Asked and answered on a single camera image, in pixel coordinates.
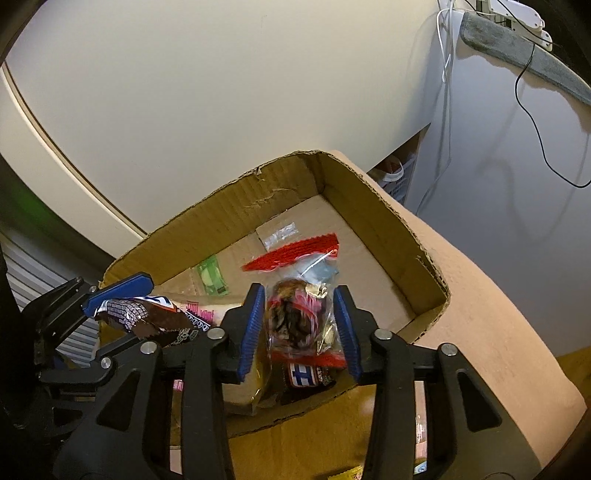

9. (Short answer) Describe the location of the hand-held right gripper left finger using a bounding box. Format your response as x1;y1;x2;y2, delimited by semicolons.
53;282;266;480

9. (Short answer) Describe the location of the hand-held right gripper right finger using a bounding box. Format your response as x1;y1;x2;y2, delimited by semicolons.
333;285;541;480

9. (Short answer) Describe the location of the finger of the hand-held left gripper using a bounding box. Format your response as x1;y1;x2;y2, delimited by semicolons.
18;272;154;343
37;336;162;387

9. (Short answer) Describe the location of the brown chocolate bar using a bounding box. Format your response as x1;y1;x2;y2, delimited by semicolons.
95;295;211;349

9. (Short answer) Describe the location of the red clear snack bag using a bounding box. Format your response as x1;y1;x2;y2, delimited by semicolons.
241;233;349;370

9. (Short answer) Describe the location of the pink snack packet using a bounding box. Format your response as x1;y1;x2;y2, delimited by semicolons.
173;300;218;326

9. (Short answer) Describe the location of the dark snack packet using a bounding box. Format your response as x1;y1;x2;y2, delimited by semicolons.
265;357;338;404

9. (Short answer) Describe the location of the green snack packet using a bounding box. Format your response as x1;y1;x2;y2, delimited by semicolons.
193;255;230;296

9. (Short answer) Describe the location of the cardboard box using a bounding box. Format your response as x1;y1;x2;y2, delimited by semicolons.
99;148;451;439

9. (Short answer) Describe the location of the tan blanket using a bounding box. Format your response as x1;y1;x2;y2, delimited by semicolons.
171;150;587;480

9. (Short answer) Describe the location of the white plastic basket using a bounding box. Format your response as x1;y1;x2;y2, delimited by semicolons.
369;129;423;204

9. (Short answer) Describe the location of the grey windowsill mat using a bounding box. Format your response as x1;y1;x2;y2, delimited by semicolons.
457;11;591;104

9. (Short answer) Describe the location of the white power strip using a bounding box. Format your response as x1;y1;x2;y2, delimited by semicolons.
475;0;553;51

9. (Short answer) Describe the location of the white cable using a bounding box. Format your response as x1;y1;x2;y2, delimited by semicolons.
416;0;455;217

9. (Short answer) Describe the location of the black cable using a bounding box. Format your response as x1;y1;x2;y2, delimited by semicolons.
514;44;591;189

